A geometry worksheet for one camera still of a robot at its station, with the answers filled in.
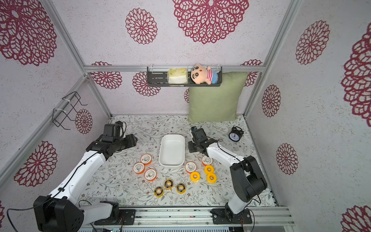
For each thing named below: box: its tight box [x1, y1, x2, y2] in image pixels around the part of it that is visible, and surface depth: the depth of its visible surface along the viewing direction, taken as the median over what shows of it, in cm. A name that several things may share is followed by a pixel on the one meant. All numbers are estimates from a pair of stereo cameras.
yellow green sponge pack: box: [167, 67, 189, 85], surface depth 92 cm
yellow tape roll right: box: [206, 172, 217, 185], surface depth 87 cm
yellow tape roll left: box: [189, 171, 201, 184], surface depth 88 cm
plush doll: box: [190, 62, 220, 86], surface depth 88 cm
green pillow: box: [188, 72, 249, 123], surface depth 102 cm
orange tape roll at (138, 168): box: [132, 162, 145, 175], surface depth 91 cm
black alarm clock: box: [228, 126, 244, 143], surface depth 103 cm
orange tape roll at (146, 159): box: [140, 153, 153, 166], surface depth 96 cm
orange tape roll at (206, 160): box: [201, 155, 213, 167], surface depth 94 cm
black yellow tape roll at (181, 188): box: [176, 182, 187, 194], surface depth 84 cm
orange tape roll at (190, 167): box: [185, 161, 197, 174], surface depth 92 cm
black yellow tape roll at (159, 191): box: [153, 186, 165, 198], surface depth 83 cm
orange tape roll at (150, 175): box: [144, 168, 157, 182], surface depth 89 cm
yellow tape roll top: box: [203, 164, 215, 175], surface depth 91 cm
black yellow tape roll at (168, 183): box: [164, 178, 174, 190], surface depth 85 cm
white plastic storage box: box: [158, 133, 186, 168], surface depth 101 cm
